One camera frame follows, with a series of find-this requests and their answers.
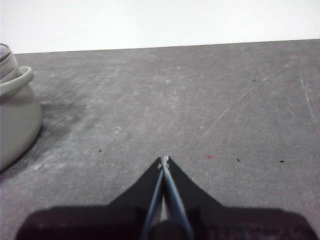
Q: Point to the pale green electric pot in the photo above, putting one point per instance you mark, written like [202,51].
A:
[17,125]

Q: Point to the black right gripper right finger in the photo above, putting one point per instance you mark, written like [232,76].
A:
[225,222]

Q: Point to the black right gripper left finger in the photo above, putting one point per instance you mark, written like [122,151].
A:
[112,220]

